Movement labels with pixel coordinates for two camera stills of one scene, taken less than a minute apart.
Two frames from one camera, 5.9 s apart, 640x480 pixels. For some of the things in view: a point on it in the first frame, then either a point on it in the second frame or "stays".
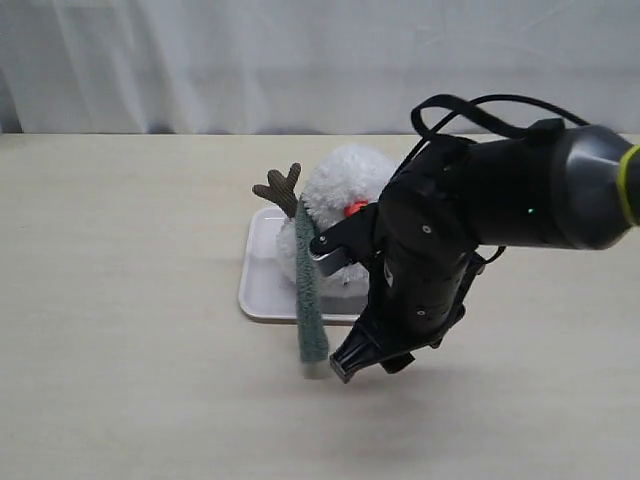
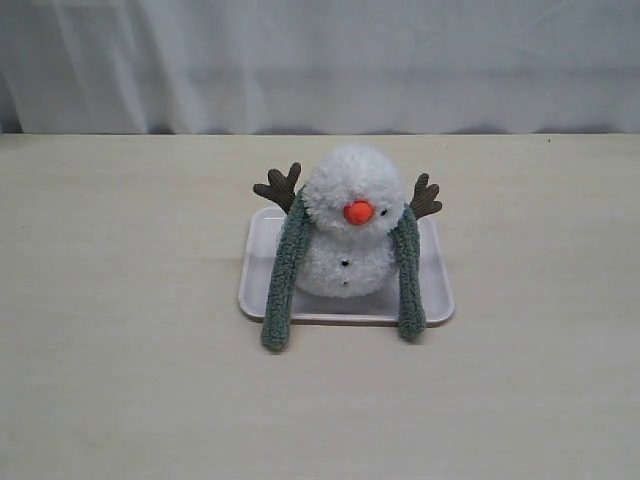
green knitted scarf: (313, 322) → (295, 240)
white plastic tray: (264, 294) stays
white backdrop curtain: (306, 67) stays
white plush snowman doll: (335, 178) stays
